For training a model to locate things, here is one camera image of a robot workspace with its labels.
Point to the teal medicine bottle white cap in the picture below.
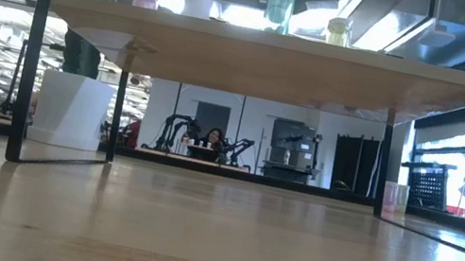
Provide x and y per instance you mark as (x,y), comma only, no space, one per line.
(281,0)

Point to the yellow medicine bottle white cap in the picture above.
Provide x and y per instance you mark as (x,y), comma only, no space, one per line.
(338,33)

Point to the black neighbour rig robot arm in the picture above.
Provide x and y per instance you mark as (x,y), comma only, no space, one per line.
(166,131)
(240,144)

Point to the wooden shelf black metal legs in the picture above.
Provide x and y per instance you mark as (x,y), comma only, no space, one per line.
(272,65)

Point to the person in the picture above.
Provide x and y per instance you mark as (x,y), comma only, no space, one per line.
(214,139)

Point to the black equipment cart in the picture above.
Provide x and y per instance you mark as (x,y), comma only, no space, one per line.
(294,136)

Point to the white faceted plant pot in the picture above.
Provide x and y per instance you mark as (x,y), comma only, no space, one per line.
(70,111)

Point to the green cactus plant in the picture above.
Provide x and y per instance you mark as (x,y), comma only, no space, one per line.
(81,56)

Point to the black perforated basket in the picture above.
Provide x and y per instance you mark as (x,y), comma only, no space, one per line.
(429,186)

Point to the silver rectangular ventilation duct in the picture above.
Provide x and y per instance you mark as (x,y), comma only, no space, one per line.
(459,41)

